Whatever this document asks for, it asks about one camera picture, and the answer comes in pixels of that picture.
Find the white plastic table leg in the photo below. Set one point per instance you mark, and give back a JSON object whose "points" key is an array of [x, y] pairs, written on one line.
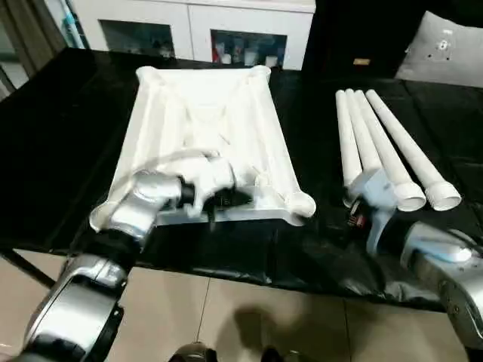
{"points": [[347, 143], [402, 139], [363, 139], [383, 139]]}

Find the white plastic table top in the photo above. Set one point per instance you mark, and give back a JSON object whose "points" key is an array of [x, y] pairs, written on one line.
{"points": [[203, 113]]}

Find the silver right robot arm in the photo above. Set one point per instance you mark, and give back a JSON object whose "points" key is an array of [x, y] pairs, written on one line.
{"points": [[434, 264]]}

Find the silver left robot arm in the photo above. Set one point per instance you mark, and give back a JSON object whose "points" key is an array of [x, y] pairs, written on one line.
{"points": [[75, 301]]}

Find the gold label sticker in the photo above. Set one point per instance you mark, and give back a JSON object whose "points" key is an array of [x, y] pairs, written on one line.
{"points": [[362, 61]]}

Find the dark left robot foot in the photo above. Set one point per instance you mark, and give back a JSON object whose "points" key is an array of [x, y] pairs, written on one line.
{"points": [[192, 352]]}

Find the black table mat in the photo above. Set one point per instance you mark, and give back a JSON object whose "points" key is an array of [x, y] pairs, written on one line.
{"points": [[56, 151]]}

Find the black cabinet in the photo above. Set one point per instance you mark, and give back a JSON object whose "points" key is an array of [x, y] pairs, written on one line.
{"points": [[339, 30]]}

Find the grey cushion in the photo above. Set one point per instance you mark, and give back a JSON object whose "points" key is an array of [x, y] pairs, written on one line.
{"points": [[453, 64]]}

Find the white glass-door cabinet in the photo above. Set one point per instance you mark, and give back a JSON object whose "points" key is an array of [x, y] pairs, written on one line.
{"points": [[188, 22]]}

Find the grey curtain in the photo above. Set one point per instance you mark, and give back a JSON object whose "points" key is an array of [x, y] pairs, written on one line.
{"points": [[22, 37]]}

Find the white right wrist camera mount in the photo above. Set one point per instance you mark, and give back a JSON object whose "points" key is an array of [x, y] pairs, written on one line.
{"points": [[379, 188]]}

